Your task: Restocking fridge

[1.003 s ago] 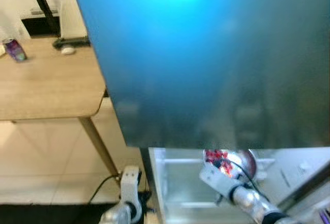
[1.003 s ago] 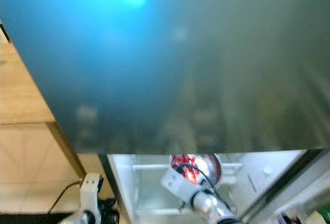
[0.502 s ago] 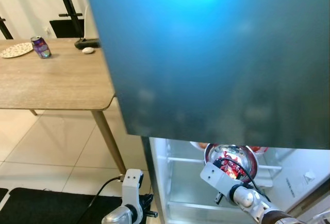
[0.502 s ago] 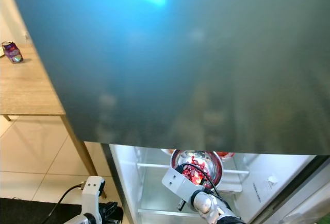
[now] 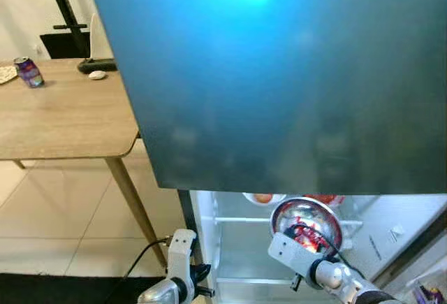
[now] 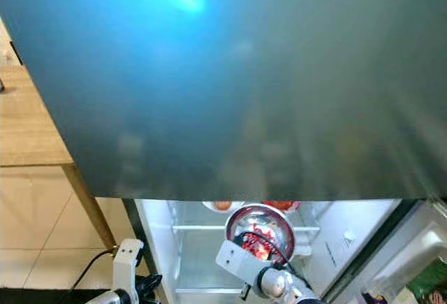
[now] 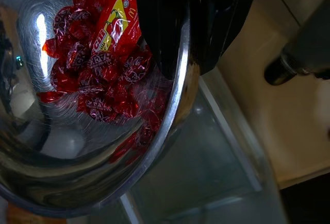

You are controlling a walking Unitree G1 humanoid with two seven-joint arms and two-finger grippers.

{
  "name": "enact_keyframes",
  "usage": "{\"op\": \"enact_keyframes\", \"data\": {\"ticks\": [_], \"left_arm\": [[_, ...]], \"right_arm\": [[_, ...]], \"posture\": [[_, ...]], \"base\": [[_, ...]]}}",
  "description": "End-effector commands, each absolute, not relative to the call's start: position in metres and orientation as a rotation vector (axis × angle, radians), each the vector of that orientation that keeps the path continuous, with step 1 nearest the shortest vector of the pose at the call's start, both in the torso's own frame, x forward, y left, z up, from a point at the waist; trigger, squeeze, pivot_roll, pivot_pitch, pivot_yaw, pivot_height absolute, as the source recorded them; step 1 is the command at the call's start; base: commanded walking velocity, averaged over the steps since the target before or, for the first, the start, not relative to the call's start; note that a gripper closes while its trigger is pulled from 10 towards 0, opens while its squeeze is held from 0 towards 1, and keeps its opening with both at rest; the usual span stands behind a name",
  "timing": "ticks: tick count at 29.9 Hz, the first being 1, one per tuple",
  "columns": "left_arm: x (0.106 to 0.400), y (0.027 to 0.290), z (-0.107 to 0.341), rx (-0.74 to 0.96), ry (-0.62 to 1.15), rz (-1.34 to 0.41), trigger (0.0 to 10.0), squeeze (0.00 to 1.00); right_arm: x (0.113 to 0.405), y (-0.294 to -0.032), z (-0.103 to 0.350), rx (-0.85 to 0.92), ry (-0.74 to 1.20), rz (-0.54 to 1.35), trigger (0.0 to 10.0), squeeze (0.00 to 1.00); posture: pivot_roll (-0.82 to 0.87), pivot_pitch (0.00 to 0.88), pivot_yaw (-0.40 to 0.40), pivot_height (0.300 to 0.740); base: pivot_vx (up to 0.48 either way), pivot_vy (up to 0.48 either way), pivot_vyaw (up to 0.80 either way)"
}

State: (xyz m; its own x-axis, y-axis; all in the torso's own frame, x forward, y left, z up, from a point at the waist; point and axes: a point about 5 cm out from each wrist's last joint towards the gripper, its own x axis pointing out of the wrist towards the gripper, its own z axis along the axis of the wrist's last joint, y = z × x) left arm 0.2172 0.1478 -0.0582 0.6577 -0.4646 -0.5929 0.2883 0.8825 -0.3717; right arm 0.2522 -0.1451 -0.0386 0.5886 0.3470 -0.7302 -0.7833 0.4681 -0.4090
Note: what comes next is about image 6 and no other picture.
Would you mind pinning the red berries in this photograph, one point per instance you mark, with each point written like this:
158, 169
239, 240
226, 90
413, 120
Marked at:
260, 244

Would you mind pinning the stainless steel bowl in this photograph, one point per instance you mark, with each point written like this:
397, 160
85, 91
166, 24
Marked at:
258, 219

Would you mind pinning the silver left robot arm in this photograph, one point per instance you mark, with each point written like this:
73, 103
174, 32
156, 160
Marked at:
108, 298

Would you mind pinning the wooden table leg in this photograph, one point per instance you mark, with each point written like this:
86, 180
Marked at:
87, 206

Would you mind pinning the white bowl with egg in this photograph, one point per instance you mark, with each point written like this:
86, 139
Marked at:
223, 207

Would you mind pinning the black floor mat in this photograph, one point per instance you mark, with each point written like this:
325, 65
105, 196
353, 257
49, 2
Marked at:
35, 297

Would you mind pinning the red food dish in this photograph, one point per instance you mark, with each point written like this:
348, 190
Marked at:
281, 205

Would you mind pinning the purple food package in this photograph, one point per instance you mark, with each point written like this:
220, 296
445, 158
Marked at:
374, 298

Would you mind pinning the green food package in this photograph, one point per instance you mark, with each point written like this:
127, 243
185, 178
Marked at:
427, 281

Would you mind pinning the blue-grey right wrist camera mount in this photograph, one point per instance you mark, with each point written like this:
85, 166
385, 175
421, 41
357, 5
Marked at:
234, 258

